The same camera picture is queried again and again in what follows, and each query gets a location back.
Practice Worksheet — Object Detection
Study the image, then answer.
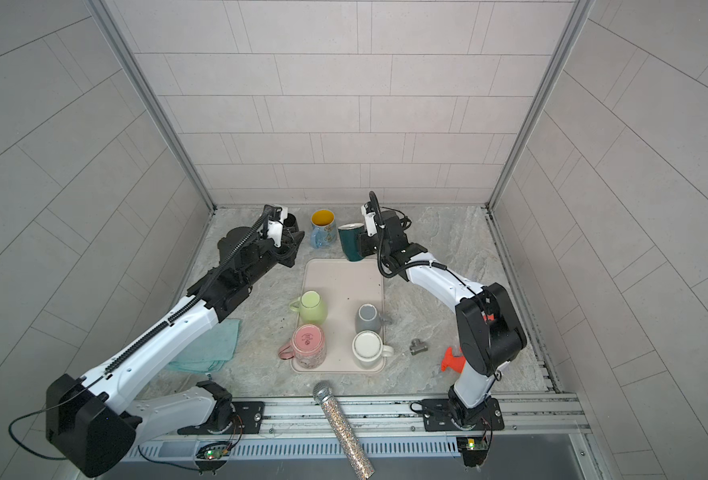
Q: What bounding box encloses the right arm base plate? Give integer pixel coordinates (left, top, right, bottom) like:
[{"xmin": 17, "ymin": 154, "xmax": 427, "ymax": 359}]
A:
[{"xmin": 416, "ymin": 397, "xmax": 505, "ymax": 432}]

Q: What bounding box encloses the black mug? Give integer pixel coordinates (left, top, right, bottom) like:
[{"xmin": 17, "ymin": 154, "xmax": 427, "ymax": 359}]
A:
[{"xmin": 283, "ymin": 214, "xmax": 299, "ymax": 233}]

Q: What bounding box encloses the right circuit board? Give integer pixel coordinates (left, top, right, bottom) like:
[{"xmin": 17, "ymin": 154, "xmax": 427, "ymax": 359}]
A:
[{"xmin": 456, "ymin": 437, "xmax": 490, "ymax": 468}]

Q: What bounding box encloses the glitter tube with silver cap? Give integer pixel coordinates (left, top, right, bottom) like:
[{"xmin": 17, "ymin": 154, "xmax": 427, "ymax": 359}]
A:
[{"xmin": 312, "ymin": 381, "xmax": 375, "ymax": 480}]

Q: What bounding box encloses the small metal clip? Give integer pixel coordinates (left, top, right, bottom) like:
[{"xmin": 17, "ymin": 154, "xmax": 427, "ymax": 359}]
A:
[{"xmin": 409, "ymin": 338, "xmax": 428, "ymax": 356}]

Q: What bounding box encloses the iridescent blue butterfly mug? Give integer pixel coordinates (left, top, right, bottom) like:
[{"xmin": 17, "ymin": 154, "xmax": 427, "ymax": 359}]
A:
[{"xmin": 310, "ymin": 209, "xmax": 337, "ymax": 249}]

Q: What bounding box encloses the dark green mug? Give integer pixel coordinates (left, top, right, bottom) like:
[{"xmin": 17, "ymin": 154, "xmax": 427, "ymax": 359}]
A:
[{"xmin": 338, "ymin": 222, "xmax": 366, "ymax": 262}]

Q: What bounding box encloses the pink glass mug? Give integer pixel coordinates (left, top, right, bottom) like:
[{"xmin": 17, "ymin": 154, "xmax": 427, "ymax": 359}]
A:
[{"xmin": 278, "ymin": 324, "xmax": 327, "ymax": 369}]

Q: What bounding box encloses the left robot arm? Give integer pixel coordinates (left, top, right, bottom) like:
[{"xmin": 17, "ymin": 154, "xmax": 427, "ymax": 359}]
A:
[{"xmin": 45, "ymin": 205, "xmax": 304, "ymax": 478}]

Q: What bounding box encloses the white mug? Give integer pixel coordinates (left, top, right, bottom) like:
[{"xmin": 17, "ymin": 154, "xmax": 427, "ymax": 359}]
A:
[{"xmin": 352, "ymin": 330, "xmax": 395, "ymax": 370}]

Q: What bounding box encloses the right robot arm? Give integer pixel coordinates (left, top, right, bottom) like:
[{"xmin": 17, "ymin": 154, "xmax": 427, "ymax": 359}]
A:
[{"xmin": 359, "ymin": 191, "xmax": 527, "ymax": 429}]

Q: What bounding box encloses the aluminium rail frame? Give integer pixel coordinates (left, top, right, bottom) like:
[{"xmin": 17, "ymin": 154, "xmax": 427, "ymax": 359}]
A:
[{"xmin": 115, "ymin": 388, "xmax": 590, "ymax": 444}]

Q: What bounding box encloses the grey mug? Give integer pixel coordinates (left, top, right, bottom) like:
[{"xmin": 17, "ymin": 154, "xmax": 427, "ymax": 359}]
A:
[{"xmin": 355, "ymin": 304, "xmax": 392, "ymax": 335}]

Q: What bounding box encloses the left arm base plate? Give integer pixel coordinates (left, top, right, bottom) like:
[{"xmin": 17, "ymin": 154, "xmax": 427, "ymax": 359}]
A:
[{"xmin": 176, "ymin": 401, "xmax": 265, "ymax": 436}]

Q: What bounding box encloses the left circuit board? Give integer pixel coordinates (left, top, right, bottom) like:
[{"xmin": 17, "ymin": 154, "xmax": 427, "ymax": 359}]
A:
[{"xmin": 195, "ymin": 441, "xmax": 233, "ymax": 461}]

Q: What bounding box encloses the beige plastic tray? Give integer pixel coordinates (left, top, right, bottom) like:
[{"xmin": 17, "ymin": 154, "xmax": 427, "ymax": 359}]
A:
[{"xmin": 291, "ymin": 259, "xmax": 386, "ymax": 375}]

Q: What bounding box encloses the light green mug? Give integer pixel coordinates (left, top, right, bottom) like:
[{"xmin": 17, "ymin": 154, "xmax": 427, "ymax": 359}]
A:
[{"xmin": 289, "ymin": 290, "xmax": 328, "ymax": 326}]

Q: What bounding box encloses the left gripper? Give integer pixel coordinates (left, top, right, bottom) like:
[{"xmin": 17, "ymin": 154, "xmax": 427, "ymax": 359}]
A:
[{"xmin": 239, "ymin": 226, "xmax": 308, "ymax": 291}]

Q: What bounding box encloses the red shark plush toy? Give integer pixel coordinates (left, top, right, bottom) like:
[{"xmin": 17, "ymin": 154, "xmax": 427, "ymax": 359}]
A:
[{"xmin": 440, "ymin": 347, "xmax": 466, "ymax": 373}]

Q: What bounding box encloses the circuit board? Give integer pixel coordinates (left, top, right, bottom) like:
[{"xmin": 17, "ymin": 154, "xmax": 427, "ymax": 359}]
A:
[
  {"xmin": 456, "ymin": 437, "xmax": 490, "ymax": 468},
  {"xmin": 195, "ymin": 441, "xmax": 233, "ymax": 461}
]

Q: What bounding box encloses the teal folded cloth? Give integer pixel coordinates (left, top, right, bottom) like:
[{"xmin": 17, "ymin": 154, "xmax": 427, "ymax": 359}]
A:
[{"xmin": 166, "ymin": 319, "xmax": 241, "ymax": 374}]

